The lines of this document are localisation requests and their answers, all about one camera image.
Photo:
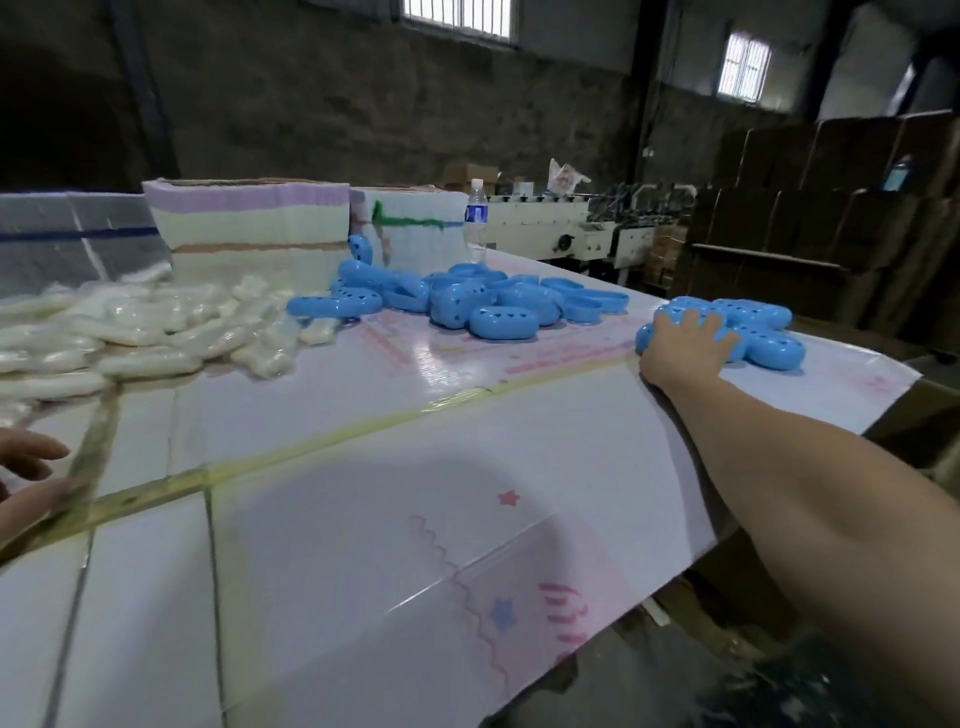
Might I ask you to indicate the person's right hand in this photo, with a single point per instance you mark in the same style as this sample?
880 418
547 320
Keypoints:
686 352

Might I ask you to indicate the person's left hand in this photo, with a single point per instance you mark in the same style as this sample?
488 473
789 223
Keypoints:
26 480

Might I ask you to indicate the clear plastic bag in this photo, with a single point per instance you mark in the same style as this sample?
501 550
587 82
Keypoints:
82 465

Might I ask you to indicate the row of blue boxes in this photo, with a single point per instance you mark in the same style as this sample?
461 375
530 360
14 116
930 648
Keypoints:
757 330

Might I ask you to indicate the pile of white soaps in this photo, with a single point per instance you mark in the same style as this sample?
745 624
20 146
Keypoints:
150 330

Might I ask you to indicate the pile of blue plastic lids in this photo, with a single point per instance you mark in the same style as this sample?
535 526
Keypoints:
465 300

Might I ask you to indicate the blue oval plastic lid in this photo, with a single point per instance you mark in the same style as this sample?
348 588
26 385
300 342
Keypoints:
360 249

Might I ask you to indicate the person's right forearm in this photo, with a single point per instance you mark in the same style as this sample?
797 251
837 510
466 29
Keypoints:
825 510

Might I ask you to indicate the white workshop machine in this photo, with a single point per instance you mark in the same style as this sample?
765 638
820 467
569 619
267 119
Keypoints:
555 229

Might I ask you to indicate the stacks of brown carton boxes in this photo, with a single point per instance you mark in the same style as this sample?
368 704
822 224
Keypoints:
825 225

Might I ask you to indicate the white plastic bag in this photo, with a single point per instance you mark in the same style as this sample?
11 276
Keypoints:
566 176

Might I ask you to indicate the silver sheet bundle, blue band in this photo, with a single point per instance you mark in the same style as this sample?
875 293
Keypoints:
75 240

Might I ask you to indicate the clear water bottle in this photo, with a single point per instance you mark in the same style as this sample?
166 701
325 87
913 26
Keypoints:
475 221

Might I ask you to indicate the dark metal pillar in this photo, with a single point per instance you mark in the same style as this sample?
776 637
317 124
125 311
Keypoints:
645 90
821 60
142 90

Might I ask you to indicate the brown cardboard box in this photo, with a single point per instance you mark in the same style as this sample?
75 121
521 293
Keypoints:
469 176

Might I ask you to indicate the small barred window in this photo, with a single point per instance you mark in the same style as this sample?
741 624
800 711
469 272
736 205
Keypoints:
744 67

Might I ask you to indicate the white sheet stack, green mark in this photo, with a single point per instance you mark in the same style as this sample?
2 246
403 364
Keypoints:
416 225

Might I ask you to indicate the white carton stack, pink stripe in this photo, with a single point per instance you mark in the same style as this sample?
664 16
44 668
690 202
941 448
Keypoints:
255 229

